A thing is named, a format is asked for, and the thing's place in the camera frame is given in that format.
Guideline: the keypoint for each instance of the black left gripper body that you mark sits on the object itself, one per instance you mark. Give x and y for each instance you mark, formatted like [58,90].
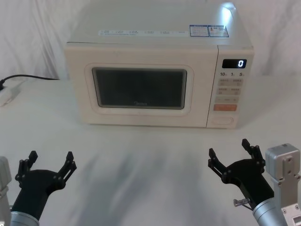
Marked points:
[35,186]

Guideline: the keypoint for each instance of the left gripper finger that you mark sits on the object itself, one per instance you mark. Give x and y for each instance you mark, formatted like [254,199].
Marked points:
[68,168]
[24,166]

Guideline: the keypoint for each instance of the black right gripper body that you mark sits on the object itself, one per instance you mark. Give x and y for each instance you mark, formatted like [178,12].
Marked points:
[251,179]

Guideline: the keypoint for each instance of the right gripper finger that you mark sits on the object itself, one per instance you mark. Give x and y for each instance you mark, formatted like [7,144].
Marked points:
[255,153]
[217,166]

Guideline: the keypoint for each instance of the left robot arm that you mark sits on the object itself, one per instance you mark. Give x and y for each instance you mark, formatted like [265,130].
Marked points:
[22,219]

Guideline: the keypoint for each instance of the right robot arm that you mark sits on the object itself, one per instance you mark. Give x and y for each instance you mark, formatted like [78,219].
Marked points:
[282,169]

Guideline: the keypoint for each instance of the white power strip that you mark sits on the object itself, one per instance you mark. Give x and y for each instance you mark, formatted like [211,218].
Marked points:
[7,95]

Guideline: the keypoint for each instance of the white table cloth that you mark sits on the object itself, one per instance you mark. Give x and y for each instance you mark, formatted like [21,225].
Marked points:
[141,153]

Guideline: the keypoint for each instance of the white curtain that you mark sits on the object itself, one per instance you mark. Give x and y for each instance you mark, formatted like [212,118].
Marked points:
[35,35]

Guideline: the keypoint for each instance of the cream microwave oven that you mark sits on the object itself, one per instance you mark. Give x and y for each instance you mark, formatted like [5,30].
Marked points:
[141,54]

